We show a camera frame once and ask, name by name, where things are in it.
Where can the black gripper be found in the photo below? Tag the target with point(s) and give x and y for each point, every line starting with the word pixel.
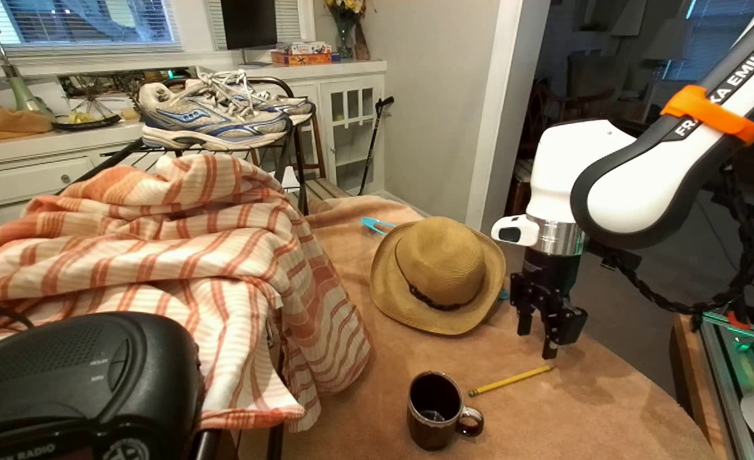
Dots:
pixel 552 276

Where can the yellow pencil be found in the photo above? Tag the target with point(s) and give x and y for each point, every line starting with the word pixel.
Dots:
pixel 511 378

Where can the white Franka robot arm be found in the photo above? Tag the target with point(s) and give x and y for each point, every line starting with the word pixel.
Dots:
pixel 640 187

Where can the tan table blanket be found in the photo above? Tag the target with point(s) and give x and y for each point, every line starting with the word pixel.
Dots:
pixel 562 417

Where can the straw hat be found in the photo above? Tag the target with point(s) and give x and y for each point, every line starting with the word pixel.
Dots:
pixel 441 263

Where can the dark ceramic mug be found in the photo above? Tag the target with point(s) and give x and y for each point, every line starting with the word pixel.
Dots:
pixel 430 410

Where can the wooden crate with metal rails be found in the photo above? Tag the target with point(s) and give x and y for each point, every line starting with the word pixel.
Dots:
pixel 692 366

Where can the teal plastic object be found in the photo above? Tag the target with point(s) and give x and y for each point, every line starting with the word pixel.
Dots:
pixel 372 226

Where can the black walking stick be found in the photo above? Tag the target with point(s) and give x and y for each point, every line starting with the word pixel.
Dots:
pixel 381 106

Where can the white glass door cabinet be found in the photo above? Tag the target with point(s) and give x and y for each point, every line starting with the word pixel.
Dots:
pixel 350 85

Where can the white blue sneaker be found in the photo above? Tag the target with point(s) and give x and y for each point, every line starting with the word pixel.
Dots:
pixel 276 102
pixel 197 116

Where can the flower vase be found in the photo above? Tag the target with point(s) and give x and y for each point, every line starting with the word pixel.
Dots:
pixel 345 39

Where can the orange box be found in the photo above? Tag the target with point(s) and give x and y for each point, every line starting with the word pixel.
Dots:
pixel 307 56

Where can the orange white striped cloth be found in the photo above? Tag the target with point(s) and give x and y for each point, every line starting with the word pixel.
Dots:
pixel 179 247

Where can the dark framed screen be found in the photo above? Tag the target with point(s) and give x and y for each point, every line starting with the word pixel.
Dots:
pixel 248 22

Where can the dark plate with fruit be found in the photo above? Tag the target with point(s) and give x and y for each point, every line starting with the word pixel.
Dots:
pixel 86 122

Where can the white drawer cabinet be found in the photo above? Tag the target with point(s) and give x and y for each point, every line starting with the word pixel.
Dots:
pixel 18 179

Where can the green base desk lamp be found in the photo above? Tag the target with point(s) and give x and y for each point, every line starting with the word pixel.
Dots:
pixel 18 91

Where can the brown crumpled cloth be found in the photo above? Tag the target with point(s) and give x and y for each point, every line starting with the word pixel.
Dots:
pixel 0 127

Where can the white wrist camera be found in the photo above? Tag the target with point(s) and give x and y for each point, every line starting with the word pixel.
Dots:
pixel 515 230

